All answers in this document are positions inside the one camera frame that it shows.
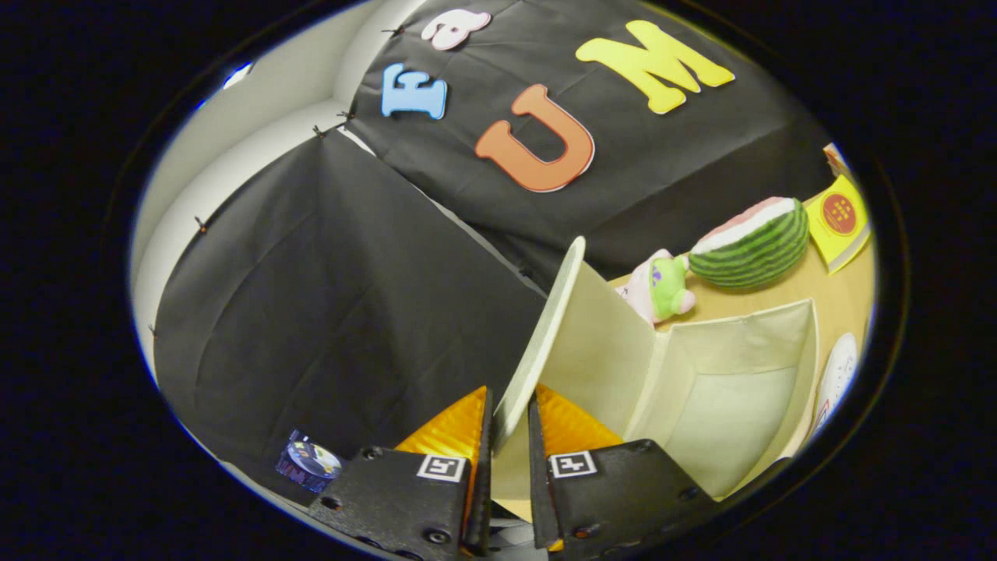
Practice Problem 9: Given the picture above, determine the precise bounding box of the white shoe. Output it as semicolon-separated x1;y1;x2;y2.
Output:
810;333;859;437

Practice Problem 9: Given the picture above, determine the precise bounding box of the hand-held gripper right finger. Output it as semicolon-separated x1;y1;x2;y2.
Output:
528;383;721;552

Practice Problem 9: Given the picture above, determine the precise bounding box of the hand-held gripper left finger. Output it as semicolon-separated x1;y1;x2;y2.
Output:
308;386;493;560

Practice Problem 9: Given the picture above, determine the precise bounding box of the black backdrop cloth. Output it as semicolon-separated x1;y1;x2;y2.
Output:
153;0;838;499

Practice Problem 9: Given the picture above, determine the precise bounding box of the yellow book with red circle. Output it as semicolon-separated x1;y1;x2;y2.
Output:
806;174;872;275

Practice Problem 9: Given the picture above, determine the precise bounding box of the watermelon slice plush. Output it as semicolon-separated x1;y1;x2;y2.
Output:
688;197;811;289

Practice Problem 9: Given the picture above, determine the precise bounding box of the beige fabric storage box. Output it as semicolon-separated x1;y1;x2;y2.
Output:
491;236;823;523

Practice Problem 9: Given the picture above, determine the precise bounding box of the pink and green plush toy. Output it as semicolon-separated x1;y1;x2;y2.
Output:
615;249;696;324

